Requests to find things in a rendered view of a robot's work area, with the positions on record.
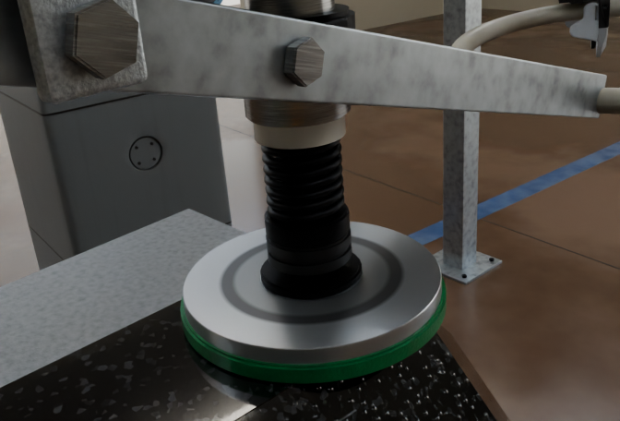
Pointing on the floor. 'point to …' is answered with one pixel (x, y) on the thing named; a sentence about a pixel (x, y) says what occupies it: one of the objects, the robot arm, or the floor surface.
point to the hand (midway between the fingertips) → (600, 44)
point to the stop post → (461, 134)
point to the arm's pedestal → (111, 164)
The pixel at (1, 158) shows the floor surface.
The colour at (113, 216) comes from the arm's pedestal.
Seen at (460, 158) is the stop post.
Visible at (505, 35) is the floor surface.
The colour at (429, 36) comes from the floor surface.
